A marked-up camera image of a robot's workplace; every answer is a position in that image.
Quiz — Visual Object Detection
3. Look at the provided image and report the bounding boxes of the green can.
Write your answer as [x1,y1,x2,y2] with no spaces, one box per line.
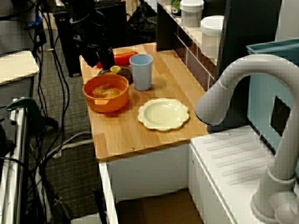
[171,0,183,17]

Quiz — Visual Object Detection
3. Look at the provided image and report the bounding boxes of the large white lidded jar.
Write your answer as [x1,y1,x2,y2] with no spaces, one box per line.
[200,15,225,59]

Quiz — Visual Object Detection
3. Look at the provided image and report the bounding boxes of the grey toy faucet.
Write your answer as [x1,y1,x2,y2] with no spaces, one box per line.
[194,54,299,222]

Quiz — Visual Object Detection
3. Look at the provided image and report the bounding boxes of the grey floor cable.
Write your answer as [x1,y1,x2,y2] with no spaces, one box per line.
[42,132,94,164]

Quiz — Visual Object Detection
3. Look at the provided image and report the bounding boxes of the small white lidded jar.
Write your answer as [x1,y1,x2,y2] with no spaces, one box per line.
[179,0,205,28]

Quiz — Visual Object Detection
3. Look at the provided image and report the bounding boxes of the brown glass lid yellow knob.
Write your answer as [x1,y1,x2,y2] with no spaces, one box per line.
[98,66,134,84]

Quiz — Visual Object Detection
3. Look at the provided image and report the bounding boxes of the black computer tower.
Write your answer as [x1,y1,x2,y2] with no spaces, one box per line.
[53,1,128,77]

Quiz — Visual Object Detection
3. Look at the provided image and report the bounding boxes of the aluminium profile frame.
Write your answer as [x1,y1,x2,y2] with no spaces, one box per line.
[0,102,31,224]

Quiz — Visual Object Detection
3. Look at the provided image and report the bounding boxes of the orange toy pot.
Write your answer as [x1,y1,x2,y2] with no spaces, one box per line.
[83,74,130,113]

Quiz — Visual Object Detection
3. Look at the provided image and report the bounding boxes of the cream scalloped plate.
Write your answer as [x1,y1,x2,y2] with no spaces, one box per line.
[137,98,190,132]

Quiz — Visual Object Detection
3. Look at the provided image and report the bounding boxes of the teal plastic bin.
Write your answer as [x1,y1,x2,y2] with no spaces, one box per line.
[246,38,299,154]

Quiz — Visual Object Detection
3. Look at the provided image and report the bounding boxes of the dark grey shelf post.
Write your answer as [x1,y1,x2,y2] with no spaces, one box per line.
[156,2,179,51]
[217,0,282,77]

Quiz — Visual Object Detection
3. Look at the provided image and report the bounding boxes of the light blue plastic cup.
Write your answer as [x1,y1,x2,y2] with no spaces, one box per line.
[129,53,154,91]

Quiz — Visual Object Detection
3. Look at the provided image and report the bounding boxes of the white side table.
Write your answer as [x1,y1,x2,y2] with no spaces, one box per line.
[0,50,40,86]

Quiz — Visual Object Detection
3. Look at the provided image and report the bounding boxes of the red toy sausage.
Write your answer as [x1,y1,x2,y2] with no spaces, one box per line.
[97,51,139,68]

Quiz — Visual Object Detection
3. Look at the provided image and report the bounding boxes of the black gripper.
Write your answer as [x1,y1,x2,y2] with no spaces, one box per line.
[73,30,115,70]

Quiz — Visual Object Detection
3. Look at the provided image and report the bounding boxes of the white toy kitchen cabinet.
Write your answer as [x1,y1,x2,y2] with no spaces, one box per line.
[98,125,299,224]

